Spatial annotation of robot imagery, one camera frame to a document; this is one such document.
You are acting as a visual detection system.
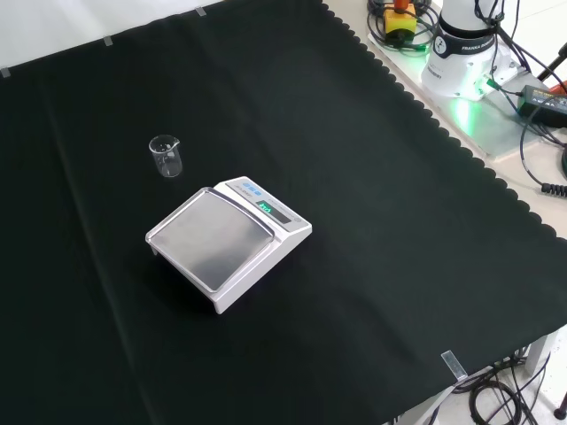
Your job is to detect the yellow stop button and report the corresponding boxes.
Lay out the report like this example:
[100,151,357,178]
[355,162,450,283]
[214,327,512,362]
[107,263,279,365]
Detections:
[382,0,418,43]

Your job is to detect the black coiled cable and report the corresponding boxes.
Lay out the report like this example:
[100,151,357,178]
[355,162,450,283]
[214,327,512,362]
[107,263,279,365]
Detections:
[518,119,567,197]

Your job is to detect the black cable bundle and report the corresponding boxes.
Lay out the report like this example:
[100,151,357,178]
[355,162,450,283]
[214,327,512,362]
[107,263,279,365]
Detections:
[366,0,439,55]

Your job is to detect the black table cloth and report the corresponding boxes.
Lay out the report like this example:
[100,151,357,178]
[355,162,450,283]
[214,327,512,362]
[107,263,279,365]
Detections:
[0,0,567,425]

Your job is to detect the black tripod leg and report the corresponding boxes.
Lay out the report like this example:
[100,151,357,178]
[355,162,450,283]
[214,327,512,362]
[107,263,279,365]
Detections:
[536,42,567,97]

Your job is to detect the black power adapter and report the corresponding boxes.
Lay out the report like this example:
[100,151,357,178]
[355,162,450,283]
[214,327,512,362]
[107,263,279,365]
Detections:
[516,84,567,129]

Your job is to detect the clear tape strip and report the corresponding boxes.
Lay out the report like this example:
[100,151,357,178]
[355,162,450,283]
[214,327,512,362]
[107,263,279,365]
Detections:
[440,350,469,383]

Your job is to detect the black floor cable loop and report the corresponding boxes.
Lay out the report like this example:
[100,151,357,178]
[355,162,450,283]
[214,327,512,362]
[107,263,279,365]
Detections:
[467,381,526,424]

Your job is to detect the white electronic balance steel pan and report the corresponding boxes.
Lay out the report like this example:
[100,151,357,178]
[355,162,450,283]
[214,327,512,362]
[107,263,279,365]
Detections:
[144,175,314,315]

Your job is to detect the small clear glass beaker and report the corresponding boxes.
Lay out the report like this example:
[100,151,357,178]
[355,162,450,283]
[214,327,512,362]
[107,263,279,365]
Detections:
[148,134,184,179]

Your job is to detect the grey table leg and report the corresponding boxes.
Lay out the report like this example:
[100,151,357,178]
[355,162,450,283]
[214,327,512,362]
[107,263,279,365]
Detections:
[524,334,560,387]

